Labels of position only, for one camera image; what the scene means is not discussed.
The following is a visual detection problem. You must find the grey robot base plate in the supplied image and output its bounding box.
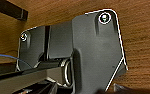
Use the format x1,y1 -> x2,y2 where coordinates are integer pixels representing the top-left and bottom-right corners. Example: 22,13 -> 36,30
17,9 -> 129,94

